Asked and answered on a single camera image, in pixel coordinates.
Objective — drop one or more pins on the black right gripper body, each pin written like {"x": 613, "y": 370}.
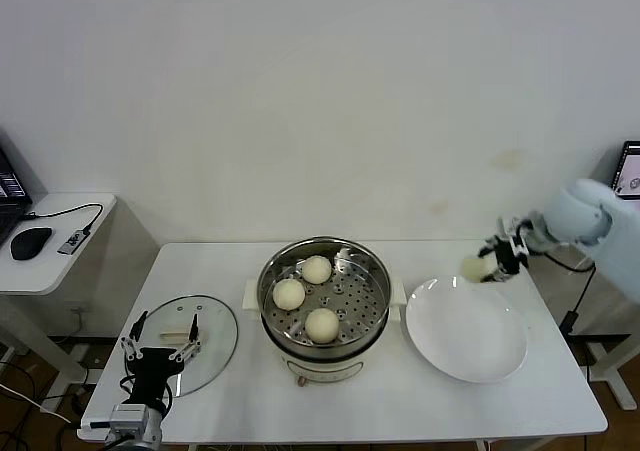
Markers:
{"x": 507, "y": 258}

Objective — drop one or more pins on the stainless steel steamer basket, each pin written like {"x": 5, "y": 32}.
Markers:
{"x": 360, "y": 311}

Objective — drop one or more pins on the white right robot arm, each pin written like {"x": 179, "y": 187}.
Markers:
{"x": 590, "y": 221}

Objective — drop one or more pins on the silver black-tipped right gripper finger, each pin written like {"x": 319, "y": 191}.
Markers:
{"x": 496, "y": 277}
{"x": 490, "y": 246}

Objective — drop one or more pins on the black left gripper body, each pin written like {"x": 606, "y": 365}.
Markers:
{"x": 152, "y": 371}

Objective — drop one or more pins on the black laptop with dark screen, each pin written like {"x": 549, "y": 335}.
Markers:
{"x": 7, "y": 186}

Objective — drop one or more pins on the cream electric cooker base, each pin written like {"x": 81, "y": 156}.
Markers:
{"x": 325, "y": 366}

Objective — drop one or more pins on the round glass pot lid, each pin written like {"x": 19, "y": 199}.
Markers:
{"x": 215, "y": 316}

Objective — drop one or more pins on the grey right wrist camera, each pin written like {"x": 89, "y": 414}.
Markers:
{"x": 520, "y": 246}

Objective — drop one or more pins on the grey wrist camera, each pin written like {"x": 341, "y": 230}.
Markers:
{"x": 130, "y": 417}
{"x": 520, "y": 246}

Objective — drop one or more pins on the white steamed baozi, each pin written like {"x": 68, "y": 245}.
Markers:
{"x": 316, "y": 270}
{"x": 321, "y": 325}
{"x": 288, "y": 294}
{"x": 475, "y": 268}

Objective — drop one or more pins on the grey laptop showing camera views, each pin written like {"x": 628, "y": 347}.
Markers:
{"x": 631, "y": 171}

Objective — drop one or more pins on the round white plate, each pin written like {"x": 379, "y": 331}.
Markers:
{"x": 465, "y": 331}

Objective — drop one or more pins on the silver black-tipped left gripper finger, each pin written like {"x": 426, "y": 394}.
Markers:
{"x": 140, "y": 325}
{"x": 194, "y": 327}

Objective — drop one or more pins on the white side desk with mouse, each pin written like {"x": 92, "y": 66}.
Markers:
{"x": 45, "y": 276}

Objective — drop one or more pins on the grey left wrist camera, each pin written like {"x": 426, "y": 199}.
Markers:
{"x": 130, "y": 417}

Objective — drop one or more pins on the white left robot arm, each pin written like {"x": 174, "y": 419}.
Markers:
{"x": 140, "y": 436}

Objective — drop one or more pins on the black computer mouse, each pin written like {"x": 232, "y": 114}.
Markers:
{"x": 30, "y": 242}

